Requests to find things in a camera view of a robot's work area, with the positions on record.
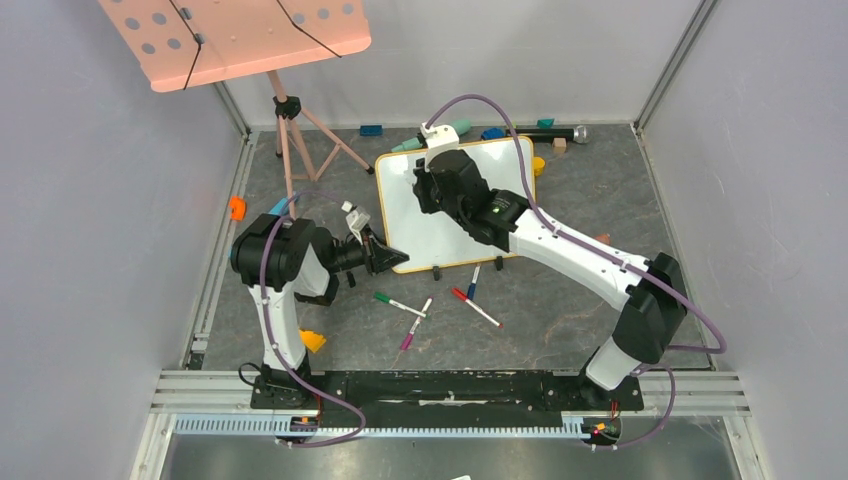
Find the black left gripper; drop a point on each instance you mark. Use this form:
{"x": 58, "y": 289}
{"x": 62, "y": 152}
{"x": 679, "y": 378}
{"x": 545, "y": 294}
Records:
{"x": 378, "y": 256}

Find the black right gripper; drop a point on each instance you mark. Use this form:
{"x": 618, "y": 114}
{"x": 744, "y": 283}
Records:
{"x": 424, "y": 187}

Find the yellow-framed whiteboard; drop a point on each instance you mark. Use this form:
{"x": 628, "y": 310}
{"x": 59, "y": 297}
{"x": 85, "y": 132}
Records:
{"x": 435, "y": 239}

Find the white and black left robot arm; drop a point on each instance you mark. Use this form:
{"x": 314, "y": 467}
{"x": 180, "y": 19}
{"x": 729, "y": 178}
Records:
{"x": 284, "y": 262}

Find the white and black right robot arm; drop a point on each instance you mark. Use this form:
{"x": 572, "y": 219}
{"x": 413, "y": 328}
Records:
{"x": 649, "y": 294}

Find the green-capped marker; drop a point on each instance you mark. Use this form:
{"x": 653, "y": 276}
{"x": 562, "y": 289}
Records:
{"x": 389, "y": 301}

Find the mint green toy microphone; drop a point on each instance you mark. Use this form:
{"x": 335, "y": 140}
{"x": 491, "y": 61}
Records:
{"x": 461, "y": 127}

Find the blue toy car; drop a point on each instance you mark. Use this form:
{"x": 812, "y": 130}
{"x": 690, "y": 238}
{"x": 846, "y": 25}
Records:
{"x": 493, "y": 134}

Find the yellow round block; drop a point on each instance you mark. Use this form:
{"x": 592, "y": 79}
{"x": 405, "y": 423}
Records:
{"x": 538, "y": 165}

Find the red-capped marker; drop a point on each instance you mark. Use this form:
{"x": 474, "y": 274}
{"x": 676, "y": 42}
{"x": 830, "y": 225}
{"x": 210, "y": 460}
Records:
{"x": 459, "y": 294}

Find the magenta-capped marker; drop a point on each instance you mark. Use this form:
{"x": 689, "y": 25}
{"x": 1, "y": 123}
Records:
{"x": 411, "y": 333}

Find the dark blue brick block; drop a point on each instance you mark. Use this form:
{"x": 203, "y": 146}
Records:
{"x": 371, "y": 130}

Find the blue-capped marker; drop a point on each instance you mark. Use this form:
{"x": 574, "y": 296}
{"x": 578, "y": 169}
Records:
{"x": 470, "y": 292}

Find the blue toy microphone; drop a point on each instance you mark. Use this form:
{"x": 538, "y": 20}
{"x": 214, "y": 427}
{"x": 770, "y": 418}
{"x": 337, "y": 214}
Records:
{"x": 281, "y": 208}

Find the teal triangle block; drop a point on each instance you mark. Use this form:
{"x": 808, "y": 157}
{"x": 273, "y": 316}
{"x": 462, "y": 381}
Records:
{"x": 545, "y": 123}

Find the orange wedge block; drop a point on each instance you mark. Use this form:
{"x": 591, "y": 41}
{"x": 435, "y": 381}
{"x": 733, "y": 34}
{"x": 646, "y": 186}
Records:
{"x": 313, "y": 341}

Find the wooden cube block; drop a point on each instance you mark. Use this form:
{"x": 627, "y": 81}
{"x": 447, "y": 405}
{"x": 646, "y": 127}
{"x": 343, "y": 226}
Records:
{"x": 559, "y": 145}

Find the black handheld microphone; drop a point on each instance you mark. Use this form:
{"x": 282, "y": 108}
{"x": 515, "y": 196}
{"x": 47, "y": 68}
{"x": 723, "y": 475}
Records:
{"x": 577, "y": 134}

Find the small orange clip toy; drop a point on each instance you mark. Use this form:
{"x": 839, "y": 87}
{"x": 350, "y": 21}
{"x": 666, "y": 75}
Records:
{"x": 238, "y": 208}

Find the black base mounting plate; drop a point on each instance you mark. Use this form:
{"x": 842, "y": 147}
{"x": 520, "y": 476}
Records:
{"x": 446, "y": 399}

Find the pink music stand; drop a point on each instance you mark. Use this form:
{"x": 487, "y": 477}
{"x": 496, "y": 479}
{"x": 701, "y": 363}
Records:
{"x": 182, "y": 44}

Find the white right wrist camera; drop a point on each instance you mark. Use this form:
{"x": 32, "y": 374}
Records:
{"x": 438, "y": 139}

